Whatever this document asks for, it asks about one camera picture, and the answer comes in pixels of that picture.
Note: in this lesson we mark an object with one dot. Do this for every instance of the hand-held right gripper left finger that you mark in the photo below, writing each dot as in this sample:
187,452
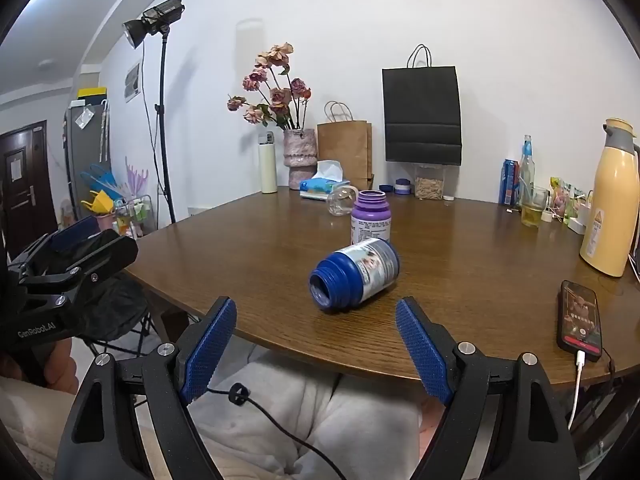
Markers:
210,352

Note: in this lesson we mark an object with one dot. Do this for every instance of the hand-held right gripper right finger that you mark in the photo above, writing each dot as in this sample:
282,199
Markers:
422,355

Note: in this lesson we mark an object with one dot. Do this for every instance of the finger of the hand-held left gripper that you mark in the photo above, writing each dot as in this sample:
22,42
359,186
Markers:
107,252
75,234

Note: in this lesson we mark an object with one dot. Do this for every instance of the blue plastic bottle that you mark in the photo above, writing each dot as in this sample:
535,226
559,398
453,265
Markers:
355,276

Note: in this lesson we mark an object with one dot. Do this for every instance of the person's left forearm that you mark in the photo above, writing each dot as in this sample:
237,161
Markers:
30,425

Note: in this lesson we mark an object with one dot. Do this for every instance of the glass cup with yellow drink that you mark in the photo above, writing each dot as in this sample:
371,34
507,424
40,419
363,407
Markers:
532,208

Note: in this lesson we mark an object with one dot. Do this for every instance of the person's left hand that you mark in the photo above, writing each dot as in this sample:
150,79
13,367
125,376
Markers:
61,367

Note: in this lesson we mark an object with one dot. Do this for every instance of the black mesh chair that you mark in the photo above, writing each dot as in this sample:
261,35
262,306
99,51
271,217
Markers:
117,305

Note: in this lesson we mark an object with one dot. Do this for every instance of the cluttered storage rack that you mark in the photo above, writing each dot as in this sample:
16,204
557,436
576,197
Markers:
117,200

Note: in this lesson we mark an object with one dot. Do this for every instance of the dark wooden door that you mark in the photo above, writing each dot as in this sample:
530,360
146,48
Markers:
27,182

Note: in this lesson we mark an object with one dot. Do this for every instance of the grey refrigerator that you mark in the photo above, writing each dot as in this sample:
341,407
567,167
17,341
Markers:
85,145

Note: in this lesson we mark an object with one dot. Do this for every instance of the person's legs in light trousers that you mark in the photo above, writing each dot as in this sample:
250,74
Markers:
300,410

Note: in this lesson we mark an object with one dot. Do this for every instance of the black light stand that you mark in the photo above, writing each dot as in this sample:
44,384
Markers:
165,135

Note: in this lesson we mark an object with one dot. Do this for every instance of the yellow box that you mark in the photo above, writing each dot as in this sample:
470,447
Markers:
92,93

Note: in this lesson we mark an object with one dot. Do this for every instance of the purple plastic bottle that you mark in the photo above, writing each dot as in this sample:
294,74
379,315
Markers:
370,220

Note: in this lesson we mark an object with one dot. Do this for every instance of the black smartphone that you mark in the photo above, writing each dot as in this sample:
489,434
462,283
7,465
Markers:
580,320

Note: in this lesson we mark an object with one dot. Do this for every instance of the small purple jar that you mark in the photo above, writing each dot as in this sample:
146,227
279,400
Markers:
402,186

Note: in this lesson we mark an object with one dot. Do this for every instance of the blue bottle cap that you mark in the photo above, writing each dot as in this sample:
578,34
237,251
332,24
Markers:
386,189

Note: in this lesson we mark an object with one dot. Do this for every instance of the clear grain container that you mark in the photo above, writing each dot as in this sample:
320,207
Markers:
429,182

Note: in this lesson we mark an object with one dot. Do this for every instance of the white thermos bottle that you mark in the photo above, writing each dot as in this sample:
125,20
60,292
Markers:
268,164

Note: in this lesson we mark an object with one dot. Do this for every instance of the blue soda can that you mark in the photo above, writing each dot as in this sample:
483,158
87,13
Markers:
510,182

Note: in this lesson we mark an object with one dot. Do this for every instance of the blue tissue pack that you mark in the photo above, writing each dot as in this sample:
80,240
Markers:
322,185

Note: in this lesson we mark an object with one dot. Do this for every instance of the white power adapter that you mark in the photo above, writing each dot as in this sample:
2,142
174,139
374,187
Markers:
577,222

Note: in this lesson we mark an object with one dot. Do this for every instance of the colourful snack packets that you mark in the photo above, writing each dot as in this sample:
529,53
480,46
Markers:
564,196

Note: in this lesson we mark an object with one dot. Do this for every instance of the pink ceramic vase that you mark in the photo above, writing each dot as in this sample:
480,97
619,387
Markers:
300,157

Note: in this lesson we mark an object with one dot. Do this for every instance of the glass bottle with blue label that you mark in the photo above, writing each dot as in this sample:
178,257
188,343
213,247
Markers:
526,165

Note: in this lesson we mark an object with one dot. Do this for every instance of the brown paper bag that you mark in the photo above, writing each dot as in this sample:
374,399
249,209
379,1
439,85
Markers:
345,149

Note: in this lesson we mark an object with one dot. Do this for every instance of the black studio light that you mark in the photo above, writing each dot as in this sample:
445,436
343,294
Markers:
152,22

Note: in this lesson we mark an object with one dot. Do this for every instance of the dried pink flowers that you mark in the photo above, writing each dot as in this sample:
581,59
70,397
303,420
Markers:
272,87

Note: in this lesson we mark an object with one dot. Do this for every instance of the yellow thermos jug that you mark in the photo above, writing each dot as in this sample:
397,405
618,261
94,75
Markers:
610,202

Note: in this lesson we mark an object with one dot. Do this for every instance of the black paper bag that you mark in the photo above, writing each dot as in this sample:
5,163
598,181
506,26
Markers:
422,110

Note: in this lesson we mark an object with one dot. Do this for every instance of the wall electrical panel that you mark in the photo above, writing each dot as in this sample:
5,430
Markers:
132,82

